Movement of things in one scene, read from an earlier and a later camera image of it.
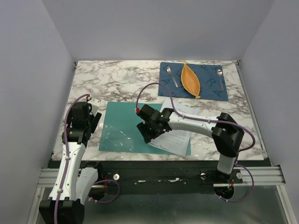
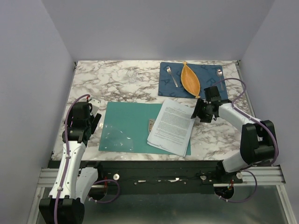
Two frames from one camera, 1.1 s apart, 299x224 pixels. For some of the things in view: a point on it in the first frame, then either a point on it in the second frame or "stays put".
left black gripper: [96, 121] stays put
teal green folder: [119, 132] stays put
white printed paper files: [176, 142] stays put
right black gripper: [142, 128] -> [200, 103]
